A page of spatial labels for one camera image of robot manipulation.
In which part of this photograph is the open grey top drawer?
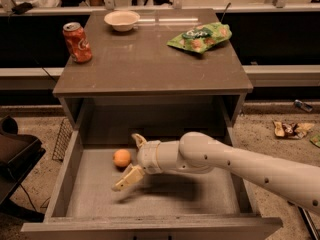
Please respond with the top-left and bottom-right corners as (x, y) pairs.
(20, 98), (284, 240)

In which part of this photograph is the small blue wrapper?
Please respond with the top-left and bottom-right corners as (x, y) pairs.
(294, 99), (313, 112)

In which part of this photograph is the green chip bag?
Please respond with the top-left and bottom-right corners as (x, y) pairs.
(167, 22), (232, 54)

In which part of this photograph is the white paper bowl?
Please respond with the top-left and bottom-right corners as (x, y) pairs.
(104, 10), (140, 32)

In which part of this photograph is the crumpled snack wrapper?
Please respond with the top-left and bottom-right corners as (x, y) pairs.
(273, 121), (314, 139)

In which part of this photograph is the orange soda can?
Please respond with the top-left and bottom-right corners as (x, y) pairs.
(63, 22), (92, 63)

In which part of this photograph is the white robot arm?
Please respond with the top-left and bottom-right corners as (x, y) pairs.
(112, 132), (320, 214)

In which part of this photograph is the green packet on floor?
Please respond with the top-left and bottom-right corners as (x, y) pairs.
(310, 134), (320, 148)

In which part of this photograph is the orange fruit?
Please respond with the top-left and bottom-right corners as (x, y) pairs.
(113, 149), (131, 168)

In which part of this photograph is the black metal bar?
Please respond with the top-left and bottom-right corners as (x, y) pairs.
(298, 207), (320, 240)

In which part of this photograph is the black wire rack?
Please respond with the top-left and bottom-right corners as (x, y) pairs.
(52, 118), (73, 162)

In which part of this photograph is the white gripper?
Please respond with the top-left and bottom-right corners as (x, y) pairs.
(112, 133), (162, 192)

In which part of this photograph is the black tray stand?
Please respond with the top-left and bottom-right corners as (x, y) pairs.
(0, 116), (46, 222)

